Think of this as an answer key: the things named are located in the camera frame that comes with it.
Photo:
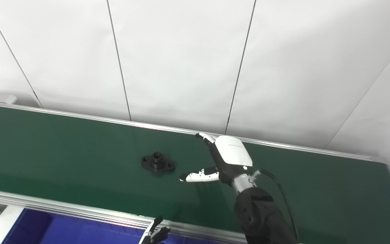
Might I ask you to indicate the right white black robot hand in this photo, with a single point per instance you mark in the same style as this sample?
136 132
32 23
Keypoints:
232 152

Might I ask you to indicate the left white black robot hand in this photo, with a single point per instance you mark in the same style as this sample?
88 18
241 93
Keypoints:
152 235

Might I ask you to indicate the black flanged metal part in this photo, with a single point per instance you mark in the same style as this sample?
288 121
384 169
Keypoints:
158 163

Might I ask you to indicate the green conveyor belt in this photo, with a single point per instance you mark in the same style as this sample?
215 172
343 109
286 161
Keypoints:
80 162

